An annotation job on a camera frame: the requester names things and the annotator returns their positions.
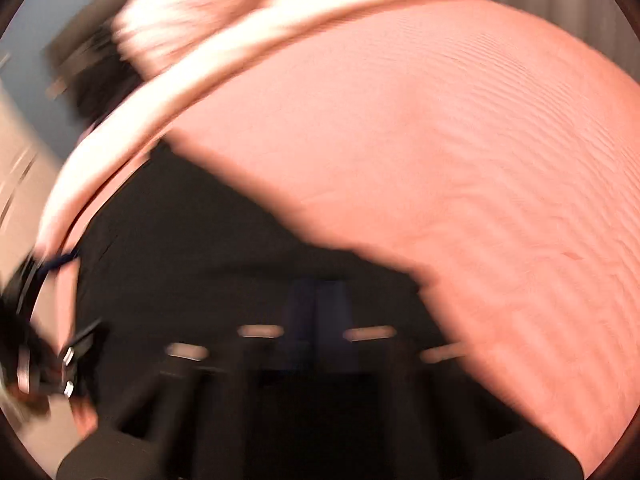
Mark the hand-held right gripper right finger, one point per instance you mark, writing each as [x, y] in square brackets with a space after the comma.
[332, 320]

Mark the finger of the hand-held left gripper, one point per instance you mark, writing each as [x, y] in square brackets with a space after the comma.
[61, 261]
[82, 345]

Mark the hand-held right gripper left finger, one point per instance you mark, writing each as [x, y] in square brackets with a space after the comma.
[301, 320]

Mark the black pants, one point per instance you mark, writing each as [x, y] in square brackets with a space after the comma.
[200, 240]

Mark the black cloth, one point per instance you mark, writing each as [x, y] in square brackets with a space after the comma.
[107, 82]

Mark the salmon quilted bedspread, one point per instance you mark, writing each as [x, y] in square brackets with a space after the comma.
[425, 160]

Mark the grey headboard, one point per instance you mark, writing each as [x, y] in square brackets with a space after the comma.
[80, 30]

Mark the light pink blanket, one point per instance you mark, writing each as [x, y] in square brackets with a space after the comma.
[210, 75]

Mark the pink dotted pillow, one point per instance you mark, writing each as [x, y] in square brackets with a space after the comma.
[200, 10]

